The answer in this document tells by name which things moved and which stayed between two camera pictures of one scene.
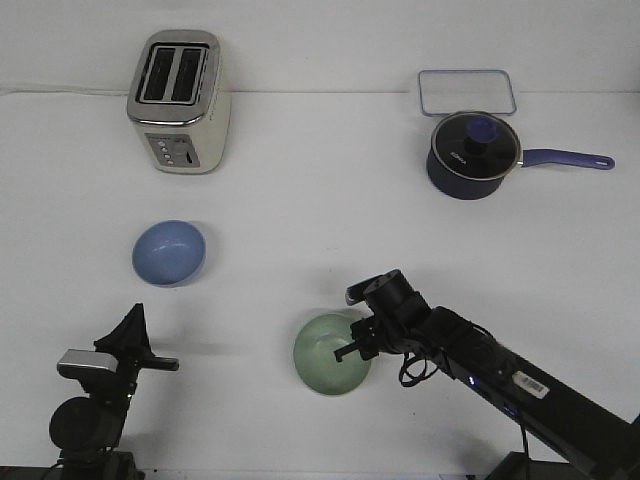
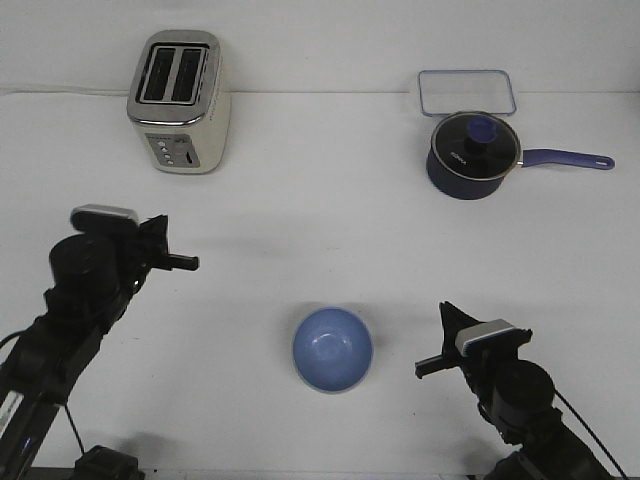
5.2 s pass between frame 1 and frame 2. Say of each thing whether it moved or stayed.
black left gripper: moved
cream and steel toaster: stayed
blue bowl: moved
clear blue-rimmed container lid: stayed
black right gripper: moved
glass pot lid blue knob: stayed
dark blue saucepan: stayed
